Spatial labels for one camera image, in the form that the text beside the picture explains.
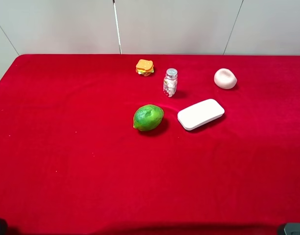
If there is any toy sandwich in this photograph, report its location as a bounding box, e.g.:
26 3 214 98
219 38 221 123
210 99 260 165
135 59 154 76

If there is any grey block bottom right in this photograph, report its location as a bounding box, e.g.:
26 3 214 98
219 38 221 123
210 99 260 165
277 223 300 235

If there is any glass pill bottle silver cap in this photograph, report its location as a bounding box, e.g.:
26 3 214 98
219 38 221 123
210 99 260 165
163 68 177 97

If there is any green lime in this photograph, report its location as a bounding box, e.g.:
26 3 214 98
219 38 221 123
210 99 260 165
133 104 164 131

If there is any red velvet tablecloth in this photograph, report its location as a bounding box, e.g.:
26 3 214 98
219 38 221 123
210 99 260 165
0 54 300 235

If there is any white dented lump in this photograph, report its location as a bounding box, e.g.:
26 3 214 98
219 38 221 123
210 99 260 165
214 68 237 90

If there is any white rounded rectangular box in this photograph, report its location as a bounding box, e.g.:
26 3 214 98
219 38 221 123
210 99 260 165
177 99 225 131

